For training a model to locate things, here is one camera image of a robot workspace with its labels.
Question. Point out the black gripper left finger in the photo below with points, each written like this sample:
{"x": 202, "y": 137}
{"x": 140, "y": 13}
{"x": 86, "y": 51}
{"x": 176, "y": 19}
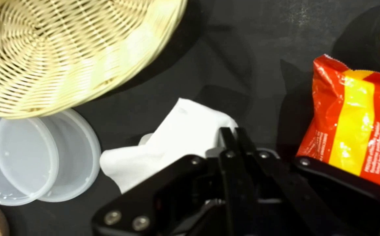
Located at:
{"x": 178, "y": 197}

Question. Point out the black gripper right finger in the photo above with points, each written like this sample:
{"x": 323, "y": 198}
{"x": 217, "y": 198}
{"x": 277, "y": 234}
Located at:
{"x": 296, "y": 201}

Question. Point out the white wet wipe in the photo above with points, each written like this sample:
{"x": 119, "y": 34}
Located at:
{"x": 172, "y": 139}

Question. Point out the orange chip bag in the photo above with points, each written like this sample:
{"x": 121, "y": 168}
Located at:
{"x": 356, "y": 126}

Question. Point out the clear plastic lid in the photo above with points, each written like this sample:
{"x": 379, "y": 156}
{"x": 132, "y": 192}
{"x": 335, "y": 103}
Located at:
{"x": 79, "y": 158}
{"x": 20, "y": 162}

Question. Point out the woven wicker basket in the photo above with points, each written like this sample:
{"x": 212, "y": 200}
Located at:
{"x": 60, "y": 53}

